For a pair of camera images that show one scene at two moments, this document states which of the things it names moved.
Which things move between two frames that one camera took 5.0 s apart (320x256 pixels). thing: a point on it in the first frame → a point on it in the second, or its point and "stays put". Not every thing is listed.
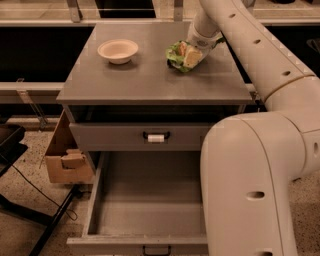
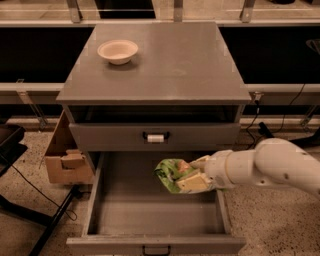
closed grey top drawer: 100,136 stays put
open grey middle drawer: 145,199 stays put
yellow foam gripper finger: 192,57 → 194,183
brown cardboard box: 67,164 stays put
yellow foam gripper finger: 182,48 → 201,163
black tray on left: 10,147 stays put
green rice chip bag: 174,59 → 169,169
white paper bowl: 118,51 stays put
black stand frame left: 49,221 stays put
